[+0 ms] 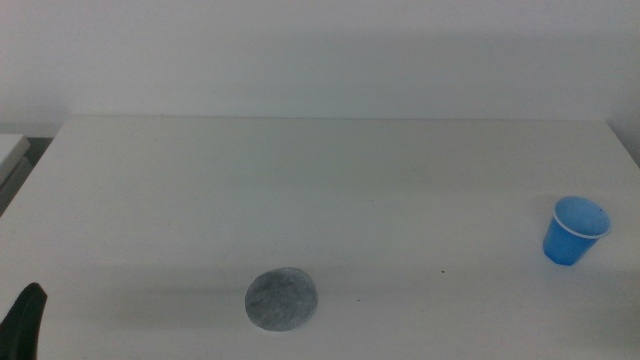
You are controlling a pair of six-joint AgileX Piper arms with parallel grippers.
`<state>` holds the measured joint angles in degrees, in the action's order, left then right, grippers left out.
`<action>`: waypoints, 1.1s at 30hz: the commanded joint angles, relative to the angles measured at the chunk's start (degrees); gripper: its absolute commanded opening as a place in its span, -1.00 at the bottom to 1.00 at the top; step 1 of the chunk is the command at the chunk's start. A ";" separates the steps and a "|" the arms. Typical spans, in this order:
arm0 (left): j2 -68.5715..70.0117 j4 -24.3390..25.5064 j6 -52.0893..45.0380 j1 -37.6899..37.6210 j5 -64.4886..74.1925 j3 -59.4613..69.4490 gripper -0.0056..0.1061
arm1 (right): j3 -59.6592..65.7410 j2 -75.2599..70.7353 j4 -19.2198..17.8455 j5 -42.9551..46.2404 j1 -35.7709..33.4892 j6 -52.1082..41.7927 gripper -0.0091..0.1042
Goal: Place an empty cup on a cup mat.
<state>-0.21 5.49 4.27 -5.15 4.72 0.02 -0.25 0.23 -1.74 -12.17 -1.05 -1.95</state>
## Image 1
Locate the blue plastic cup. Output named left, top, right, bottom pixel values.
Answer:
left=542, top=195, right=613, bottom=267

